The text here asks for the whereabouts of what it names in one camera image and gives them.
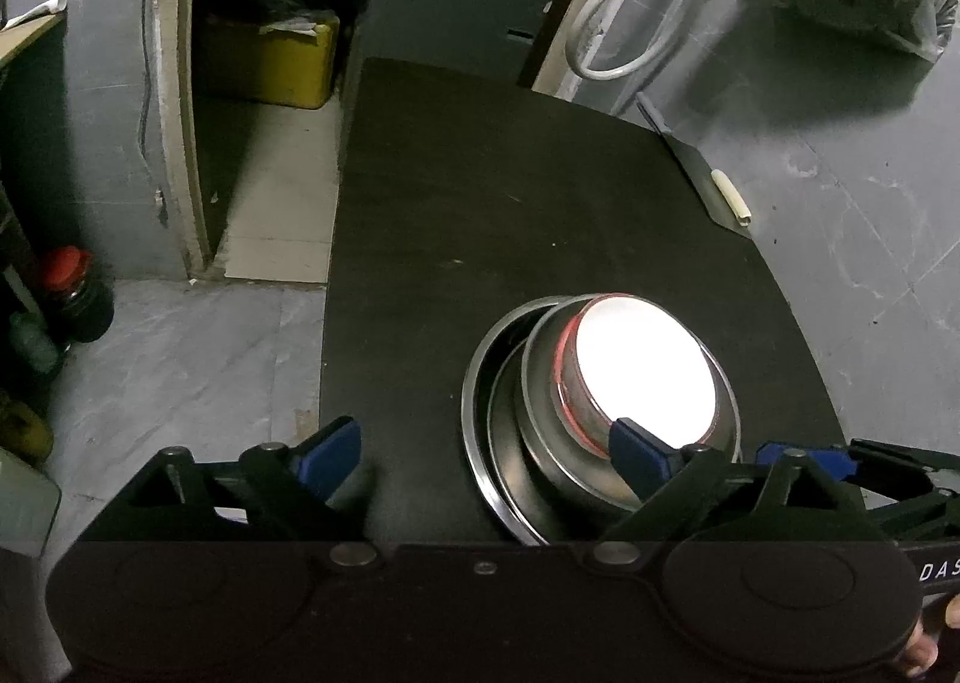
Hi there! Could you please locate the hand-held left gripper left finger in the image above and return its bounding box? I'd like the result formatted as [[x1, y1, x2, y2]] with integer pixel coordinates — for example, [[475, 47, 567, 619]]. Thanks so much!
[[97, 415, 383, 574]]

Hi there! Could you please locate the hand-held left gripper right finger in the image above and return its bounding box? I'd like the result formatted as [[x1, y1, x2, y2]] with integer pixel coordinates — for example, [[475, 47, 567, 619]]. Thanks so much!
[[585, 417, 897, 574]]

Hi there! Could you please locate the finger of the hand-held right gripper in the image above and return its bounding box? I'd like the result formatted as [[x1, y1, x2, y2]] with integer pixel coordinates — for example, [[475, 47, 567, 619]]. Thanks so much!
[[862, 488, 960, 545], [754, 437, 960, 496]]

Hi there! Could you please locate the large steel plate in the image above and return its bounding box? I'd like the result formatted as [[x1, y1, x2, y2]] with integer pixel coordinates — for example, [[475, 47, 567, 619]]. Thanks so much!
[[460, 293, 745, 547]]

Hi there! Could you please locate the person's right hand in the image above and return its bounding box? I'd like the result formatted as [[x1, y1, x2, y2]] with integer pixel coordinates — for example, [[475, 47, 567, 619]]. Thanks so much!
[[896, 593, 960, 680]]

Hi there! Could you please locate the dark bottle with red cap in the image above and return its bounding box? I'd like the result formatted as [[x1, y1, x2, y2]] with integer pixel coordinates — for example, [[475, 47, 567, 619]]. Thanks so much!
[[39, 246, 116, 346]]

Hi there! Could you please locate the translucent plastic container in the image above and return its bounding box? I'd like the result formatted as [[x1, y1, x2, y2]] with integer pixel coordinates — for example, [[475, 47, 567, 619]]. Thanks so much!
[[0, 447, 62, 556]]

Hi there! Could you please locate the yellow bottle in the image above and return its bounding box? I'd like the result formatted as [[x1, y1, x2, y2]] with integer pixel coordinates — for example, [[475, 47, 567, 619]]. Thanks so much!
[[0, 390, 55, 463]]

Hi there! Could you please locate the green bottle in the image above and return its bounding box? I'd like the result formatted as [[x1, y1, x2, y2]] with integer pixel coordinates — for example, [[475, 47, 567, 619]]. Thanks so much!
[[7, 311, 61, 376]]

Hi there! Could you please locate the yellow box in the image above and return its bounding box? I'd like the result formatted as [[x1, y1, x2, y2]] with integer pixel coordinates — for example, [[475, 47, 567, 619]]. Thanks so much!
[[196, 14, 340, 110]]

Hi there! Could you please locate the white rolled paper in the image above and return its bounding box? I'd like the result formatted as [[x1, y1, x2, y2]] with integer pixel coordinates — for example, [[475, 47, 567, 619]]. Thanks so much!
[[4, 0, 68, 30]]

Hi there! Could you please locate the cleaver with white handle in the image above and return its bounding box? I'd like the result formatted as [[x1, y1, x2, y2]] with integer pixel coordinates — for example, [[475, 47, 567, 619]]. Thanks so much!
[[636, 94, 753, 232]]

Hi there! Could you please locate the white door frame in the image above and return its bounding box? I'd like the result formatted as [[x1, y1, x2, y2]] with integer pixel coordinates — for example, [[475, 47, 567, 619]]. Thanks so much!
[[146, 0, 653, 283]]

